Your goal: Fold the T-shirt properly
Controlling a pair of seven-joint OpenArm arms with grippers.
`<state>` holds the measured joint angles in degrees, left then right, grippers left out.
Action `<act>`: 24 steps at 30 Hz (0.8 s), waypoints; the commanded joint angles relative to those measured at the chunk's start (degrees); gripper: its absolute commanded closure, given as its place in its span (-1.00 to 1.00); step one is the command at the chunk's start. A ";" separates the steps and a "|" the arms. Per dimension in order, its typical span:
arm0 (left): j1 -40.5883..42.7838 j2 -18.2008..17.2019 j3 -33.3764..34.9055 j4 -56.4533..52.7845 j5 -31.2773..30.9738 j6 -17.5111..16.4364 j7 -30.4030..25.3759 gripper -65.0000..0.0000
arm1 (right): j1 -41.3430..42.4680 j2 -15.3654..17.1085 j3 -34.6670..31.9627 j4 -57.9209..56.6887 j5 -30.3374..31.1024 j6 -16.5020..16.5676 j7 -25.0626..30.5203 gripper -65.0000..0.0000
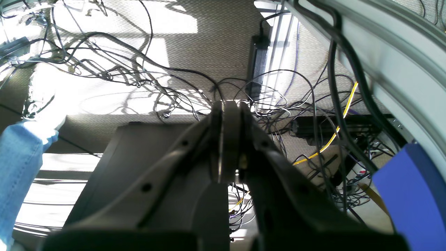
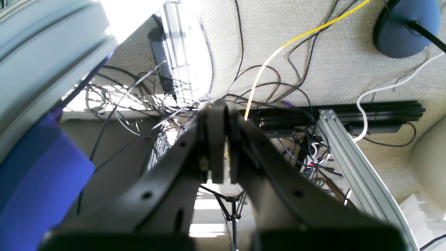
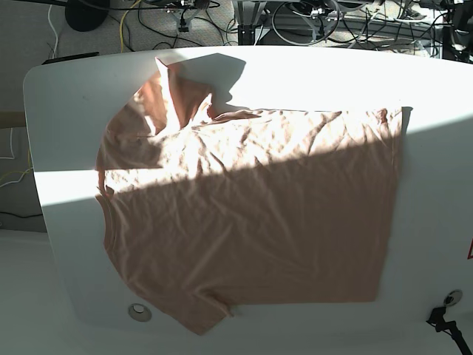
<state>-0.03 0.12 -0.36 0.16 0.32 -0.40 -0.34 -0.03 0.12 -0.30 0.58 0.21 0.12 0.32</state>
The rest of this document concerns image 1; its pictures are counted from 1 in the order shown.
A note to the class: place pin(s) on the black power strip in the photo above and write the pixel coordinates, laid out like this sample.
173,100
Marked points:
256,66

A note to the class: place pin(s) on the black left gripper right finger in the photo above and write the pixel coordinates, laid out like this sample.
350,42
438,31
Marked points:
288,206

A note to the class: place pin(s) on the blue jeans leg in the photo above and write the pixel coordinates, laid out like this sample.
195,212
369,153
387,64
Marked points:
21,155

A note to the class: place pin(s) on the blue panel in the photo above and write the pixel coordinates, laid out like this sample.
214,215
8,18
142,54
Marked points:
414,194

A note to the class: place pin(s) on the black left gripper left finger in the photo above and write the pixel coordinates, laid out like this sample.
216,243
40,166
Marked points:
136,170

